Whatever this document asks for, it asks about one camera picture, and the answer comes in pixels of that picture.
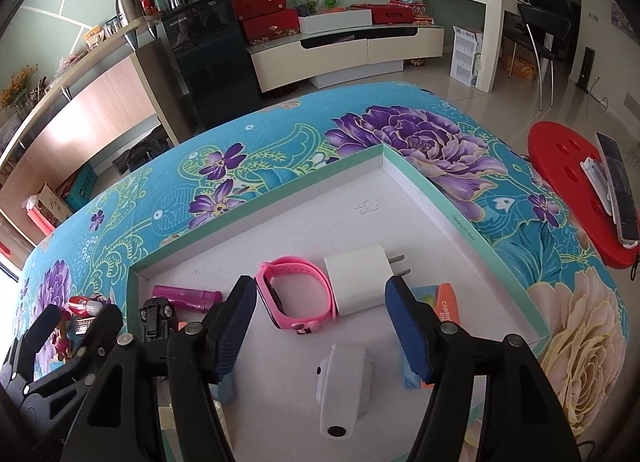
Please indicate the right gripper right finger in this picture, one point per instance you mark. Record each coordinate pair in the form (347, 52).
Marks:
(522, 419)

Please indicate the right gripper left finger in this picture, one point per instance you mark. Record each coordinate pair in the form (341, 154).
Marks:
(200, 433)

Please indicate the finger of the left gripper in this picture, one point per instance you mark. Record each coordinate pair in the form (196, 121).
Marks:
(19, 366)
(70, 382)

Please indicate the black toy car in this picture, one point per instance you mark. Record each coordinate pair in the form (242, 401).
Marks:
(159, 322)

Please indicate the purple lighter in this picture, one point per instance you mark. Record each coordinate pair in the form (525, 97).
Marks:
(195, 300)

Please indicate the pink kids smartwatch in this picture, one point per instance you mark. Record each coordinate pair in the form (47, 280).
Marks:
(296, 293)

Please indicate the white wrist device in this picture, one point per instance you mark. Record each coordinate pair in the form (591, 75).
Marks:
(343, 389)

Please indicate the white power adapter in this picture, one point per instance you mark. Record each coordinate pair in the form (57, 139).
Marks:
(358, 277)

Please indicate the small barcode card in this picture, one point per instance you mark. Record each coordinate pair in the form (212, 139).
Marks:
(82, 325)

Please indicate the red lighter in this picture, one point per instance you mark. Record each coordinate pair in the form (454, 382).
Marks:
(84, 307)

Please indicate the teal white box lid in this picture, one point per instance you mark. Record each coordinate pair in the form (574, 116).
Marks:
(370, 198)

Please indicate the red white paper bag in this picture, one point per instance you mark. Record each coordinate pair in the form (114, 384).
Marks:
(46, 210)

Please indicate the wooden shelf cabinet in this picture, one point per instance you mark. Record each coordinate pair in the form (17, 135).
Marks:
(125, 81)

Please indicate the black smartphone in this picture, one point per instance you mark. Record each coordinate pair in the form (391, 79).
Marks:
(619, 189)

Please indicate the yellow flower bouquet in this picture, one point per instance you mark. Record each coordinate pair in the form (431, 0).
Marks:
(18, 84)

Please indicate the red plastic stool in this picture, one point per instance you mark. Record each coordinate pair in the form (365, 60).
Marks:
(556, 152)

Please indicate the black water dispenser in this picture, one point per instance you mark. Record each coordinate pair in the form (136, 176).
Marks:
(209, 48)

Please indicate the cream tv stand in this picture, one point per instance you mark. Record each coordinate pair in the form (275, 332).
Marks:
(334, 58)

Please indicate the steel thermos jug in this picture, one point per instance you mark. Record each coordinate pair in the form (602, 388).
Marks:
(128, 10)

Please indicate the red gift box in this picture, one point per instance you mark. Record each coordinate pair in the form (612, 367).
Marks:
(270, 27)

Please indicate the white flat box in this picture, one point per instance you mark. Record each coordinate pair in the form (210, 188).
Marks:
(335, 21)

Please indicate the white cardboard carton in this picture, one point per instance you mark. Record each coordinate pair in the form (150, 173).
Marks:
(465, 57)

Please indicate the black chair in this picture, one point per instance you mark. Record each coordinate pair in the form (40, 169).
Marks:
(538, 31)

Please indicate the white desk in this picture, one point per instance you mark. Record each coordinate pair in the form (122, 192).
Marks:
(484, 15)

